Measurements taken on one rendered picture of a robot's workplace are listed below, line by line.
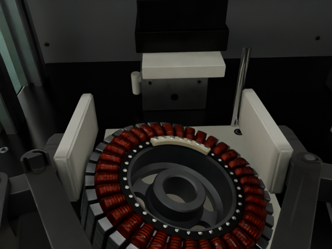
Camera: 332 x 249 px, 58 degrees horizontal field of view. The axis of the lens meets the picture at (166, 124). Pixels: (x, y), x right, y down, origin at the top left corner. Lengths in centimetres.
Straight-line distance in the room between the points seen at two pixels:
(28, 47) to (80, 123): 25
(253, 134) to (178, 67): 7
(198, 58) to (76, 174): 12
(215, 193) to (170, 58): 10
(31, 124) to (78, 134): 21
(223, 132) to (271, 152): 15
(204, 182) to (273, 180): 6
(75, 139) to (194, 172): 9
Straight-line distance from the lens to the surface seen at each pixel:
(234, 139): 31
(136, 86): 35
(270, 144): 16
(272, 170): 16
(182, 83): 34
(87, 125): 19
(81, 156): 17
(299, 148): 17
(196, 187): 19
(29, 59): 43
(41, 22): 47
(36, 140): 35
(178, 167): 21
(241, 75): 29
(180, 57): 23
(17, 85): 50
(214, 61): 23
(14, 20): 41
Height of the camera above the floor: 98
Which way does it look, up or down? 39 degrees down
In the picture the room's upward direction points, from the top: 1 degrees counter-clockwise
